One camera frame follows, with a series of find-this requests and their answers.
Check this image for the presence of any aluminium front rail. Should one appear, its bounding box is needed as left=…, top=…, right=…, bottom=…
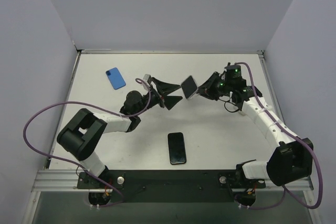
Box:
left=31, top=169, right=313, bottom=193

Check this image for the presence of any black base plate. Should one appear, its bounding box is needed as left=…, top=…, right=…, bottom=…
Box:
left=76, top=169, right=267, bottom=204

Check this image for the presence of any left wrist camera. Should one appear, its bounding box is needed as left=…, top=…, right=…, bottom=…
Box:
left=142, top=74, right=152, bottom=85

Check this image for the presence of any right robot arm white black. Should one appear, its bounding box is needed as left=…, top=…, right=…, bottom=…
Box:
left=197, top=62, right=313, bottom=186

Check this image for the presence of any black phone with blue back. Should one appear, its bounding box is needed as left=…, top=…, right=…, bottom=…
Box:
left=106, top=67, right=126, bottom=90

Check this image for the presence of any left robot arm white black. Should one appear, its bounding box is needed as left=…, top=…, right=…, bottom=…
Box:
left=57, top=74, right=182, bottom=188

